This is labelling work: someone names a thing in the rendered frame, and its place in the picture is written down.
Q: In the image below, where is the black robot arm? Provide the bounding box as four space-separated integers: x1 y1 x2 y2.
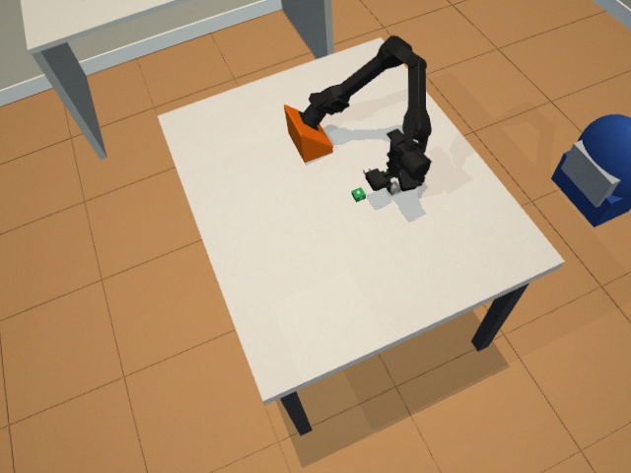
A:
299 35 432 191

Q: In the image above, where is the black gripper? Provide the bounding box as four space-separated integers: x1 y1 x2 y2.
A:
366 152 402 192

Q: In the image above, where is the green block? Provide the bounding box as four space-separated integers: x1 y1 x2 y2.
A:
352 187 366 202

